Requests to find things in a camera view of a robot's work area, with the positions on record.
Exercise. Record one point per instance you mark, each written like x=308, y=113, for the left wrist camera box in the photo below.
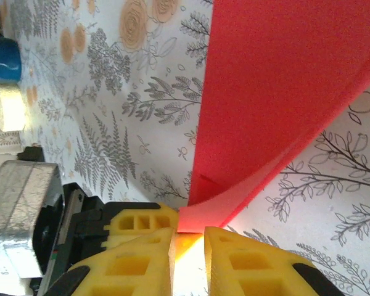
x=15, y=200

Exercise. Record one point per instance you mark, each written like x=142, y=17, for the blue mug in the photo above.
x=1, y=60

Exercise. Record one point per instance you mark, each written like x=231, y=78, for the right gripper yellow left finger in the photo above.
x=132, y=271

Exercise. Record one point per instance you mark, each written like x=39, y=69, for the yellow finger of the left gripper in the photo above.
x=172, y=216

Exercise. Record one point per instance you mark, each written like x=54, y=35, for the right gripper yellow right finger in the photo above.
x=253, y=271

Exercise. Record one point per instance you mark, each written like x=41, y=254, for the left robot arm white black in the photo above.
x=0, y=163

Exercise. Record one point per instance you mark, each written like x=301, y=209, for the red paper sheet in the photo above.
x=280, y=92

